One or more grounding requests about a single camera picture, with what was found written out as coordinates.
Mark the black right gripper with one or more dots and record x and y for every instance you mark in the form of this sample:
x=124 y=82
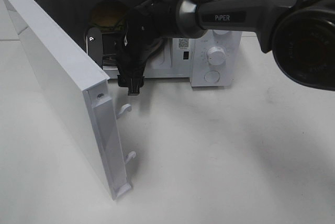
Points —
x=139 y=41

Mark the white microwave door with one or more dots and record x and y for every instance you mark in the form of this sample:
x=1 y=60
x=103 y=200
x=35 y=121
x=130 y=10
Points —
x=77 y=89

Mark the burger with lettuce and tomato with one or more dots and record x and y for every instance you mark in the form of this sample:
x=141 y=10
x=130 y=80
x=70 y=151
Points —
x=108 y=15

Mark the white microwave knob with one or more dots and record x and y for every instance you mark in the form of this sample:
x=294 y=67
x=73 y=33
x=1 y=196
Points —
x=216 y=56

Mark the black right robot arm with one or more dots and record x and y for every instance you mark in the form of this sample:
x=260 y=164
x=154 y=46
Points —
x=299 y=34

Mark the glass microwave turntable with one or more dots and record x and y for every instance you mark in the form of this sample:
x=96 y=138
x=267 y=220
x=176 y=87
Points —
x=110 y=53

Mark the white microwave oven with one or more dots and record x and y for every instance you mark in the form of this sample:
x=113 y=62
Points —
x=207 y=61

